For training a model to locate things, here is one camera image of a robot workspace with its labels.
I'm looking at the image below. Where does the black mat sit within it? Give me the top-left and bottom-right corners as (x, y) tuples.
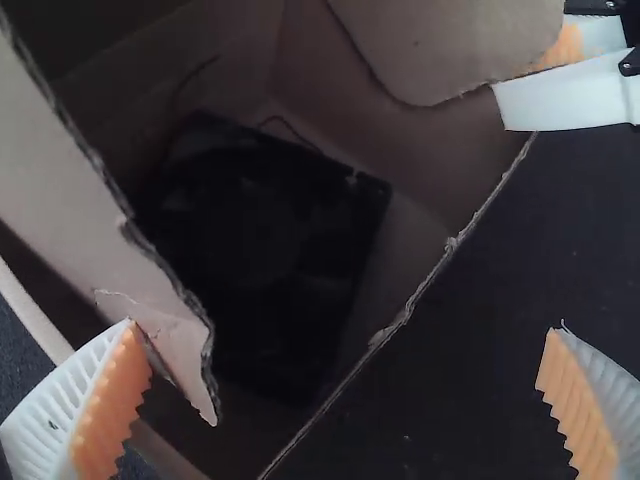
(0, 119), (640, 480)

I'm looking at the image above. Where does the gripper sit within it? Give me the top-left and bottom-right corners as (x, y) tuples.
(490, 0), (640, 133)

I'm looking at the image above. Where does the cardboard box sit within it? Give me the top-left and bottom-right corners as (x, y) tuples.
(0, 0), (564, 480)

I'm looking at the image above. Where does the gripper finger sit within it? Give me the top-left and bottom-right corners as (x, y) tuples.
(0, 319), (154, 480)
(534, 319), (640, 480)

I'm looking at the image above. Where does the black square fan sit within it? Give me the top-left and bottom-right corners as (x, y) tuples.
(134, 109), (394, 416)

